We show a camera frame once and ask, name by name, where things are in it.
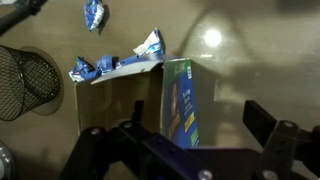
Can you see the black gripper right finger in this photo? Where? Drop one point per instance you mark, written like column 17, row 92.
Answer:
column 283, row 142

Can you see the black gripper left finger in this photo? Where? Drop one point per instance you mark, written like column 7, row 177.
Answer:
column 96, row 149

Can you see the blue snack box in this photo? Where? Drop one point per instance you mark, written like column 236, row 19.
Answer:
column 174, row 93

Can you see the blue snack packet pile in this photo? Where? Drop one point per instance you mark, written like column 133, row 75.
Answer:
column 84, row 71

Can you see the white blue snack packet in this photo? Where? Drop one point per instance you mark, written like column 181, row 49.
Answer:
column 151, row 45

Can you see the black mesh basket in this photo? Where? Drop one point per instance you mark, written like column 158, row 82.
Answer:
column 30, row 80

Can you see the blue snack packet far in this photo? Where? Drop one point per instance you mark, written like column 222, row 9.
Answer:
column 94, row 13

